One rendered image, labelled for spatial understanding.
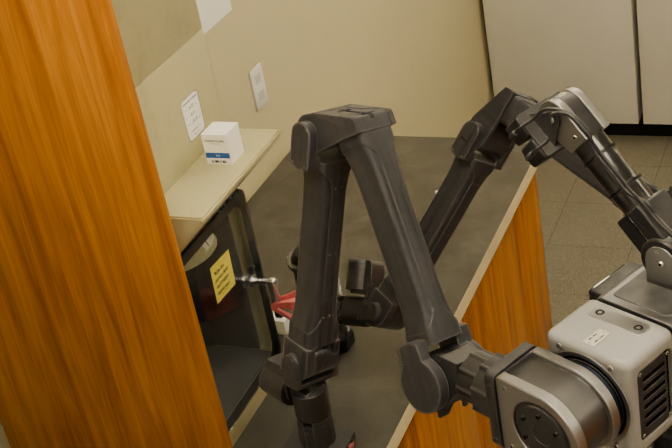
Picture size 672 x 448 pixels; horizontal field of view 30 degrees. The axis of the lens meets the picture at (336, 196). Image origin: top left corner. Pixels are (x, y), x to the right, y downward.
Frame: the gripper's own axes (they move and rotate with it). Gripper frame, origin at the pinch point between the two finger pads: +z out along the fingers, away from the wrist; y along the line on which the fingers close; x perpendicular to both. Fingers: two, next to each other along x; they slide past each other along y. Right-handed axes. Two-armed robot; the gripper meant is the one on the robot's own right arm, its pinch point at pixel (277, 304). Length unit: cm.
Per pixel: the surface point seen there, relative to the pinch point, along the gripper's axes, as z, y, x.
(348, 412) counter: -13.7, 5.6, 20.6
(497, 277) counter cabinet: -23, -68, 37
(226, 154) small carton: -2.1, 8.8, -38.5
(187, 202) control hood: -0.4, 21.8, -36.3
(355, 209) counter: 13, -70, 21
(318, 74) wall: 47, -132, 13
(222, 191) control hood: -5.2, 17.8, -36.3
